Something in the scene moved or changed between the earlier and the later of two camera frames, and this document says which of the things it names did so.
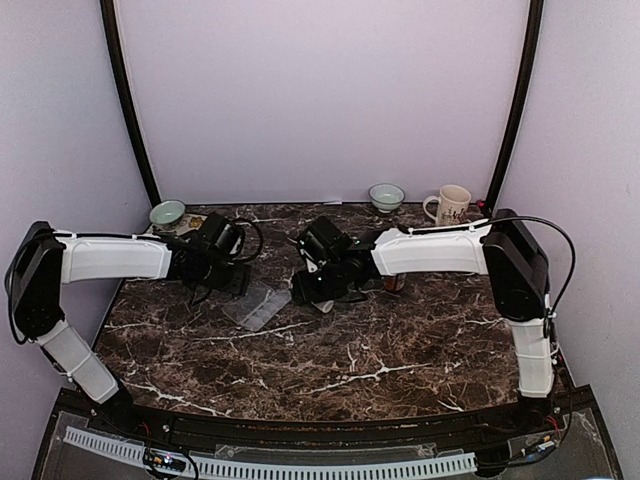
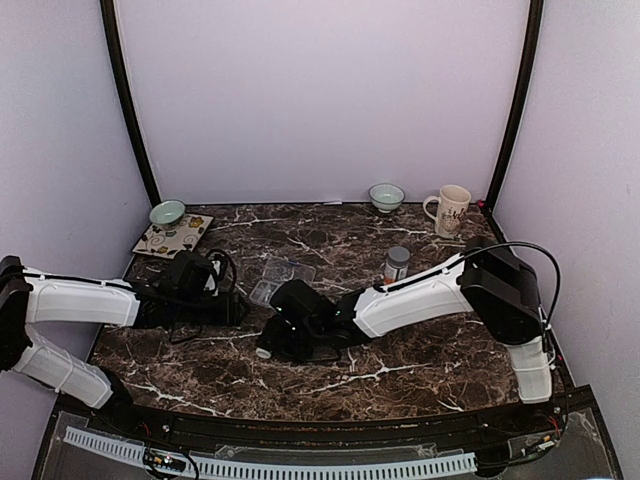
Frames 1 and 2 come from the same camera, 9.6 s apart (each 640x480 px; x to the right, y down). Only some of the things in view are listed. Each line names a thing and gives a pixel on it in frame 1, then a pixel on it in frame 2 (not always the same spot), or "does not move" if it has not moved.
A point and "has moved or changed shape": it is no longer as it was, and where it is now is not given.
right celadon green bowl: [386, 197] does not move
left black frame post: [114, 38] does not move
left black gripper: [238, 284] -> [229, 312]
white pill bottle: [324, 306] has moved or changed shape
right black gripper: [306, 292] -> [271, 337]
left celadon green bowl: [167, 212] does not move
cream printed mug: [453, 205] does not move
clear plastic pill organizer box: [256, 306] has moved or changed shape
